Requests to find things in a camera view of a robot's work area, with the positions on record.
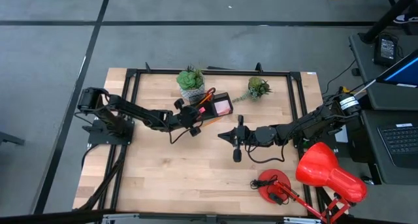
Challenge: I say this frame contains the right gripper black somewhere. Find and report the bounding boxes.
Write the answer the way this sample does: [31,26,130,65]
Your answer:
[217,115,258,163]

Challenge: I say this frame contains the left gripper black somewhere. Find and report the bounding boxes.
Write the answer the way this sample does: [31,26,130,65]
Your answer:
[174,98,210,137]

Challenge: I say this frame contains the pink sticky note pad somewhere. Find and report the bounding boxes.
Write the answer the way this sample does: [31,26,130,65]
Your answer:
[214,99,231,116]

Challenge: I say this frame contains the red-handled scissors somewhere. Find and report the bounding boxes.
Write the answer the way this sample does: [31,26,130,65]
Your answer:
[195,86,217,107]

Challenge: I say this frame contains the black mesh desk organizer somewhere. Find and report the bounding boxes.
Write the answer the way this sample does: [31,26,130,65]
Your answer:
[188,92,234,123]

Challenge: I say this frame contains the green succulent in patterned pot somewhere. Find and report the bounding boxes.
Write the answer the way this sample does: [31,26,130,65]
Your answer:
[176,66,206,101]

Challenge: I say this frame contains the small trailing succulent dark pot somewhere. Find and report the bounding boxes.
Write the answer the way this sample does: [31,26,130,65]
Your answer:
[232,76,272,103]

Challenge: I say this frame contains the red desk lamp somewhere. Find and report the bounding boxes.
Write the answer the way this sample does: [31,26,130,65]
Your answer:
[257,141,368,224]

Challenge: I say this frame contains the white paper sheet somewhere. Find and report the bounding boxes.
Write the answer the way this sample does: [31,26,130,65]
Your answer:
[335,125,349,144]

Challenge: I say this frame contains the black side desk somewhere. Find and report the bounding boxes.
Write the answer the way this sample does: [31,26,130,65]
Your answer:
[348,33,418,185]

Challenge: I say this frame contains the dark laptop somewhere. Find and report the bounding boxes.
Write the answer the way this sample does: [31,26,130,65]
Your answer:
[368,118,418,169]

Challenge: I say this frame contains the monitor with blue screen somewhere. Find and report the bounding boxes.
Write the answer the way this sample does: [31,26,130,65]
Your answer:
[375,49,418,88]

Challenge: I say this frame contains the black rig beam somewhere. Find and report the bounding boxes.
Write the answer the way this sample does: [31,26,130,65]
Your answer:
[0,210,418,224]

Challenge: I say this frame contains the grey metal leg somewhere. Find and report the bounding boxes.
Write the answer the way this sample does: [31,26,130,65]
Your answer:
[0,131,26,146]

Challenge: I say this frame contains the black stand leg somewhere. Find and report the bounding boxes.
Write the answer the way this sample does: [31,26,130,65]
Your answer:
[357,0,418,44]

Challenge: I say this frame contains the person's shoe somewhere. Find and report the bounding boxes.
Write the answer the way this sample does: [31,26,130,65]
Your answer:
[393,14,418,24]

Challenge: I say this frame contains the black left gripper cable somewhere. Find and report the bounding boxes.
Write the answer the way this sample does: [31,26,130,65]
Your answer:
[168,119,202,145]

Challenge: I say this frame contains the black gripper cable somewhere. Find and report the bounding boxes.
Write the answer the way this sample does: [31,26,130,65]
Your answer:
[245,144,285,165]
[168,119,202,145]

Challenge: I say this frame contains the black aluminium table frame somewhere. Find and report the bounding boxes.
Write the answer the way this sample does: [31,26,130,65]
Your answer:
[73,62,327,218]

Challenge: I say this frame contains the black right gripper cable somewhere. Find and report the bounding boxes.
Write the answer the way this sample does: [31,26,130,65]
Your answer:
[245,144,285,165]

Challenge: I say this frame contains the black lamp cord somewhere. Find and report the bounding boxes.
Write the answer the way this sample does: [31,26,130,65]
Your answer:
[249,174,291,206]

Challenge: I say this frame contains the black floor cable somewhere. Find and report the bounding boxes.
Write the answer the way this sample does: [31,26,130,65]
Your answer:
[321,59,370,97]

